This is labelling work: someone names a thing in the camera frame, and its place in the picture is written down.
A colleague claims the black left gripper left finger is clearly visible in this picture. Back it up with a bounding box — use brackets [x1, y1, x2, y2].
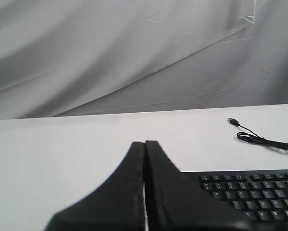
[45, 142, 145, 231]

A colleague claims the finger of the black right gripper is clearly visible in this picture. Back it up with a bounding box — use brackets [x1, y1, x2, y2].
[145, 141, 254, 231]

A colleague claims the black acer keyboard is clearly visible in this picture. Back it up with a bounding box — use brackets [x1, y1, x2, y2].
[183, 169, 288, 231]

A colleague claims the grey backdrop cloth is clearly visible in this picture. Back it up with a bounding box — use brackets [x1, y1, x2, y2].
[0, 0, 288, 120]

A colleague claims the black usb cable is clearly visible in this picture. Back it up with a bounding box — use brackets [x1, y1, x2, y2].
[227, 117, 288, 153]

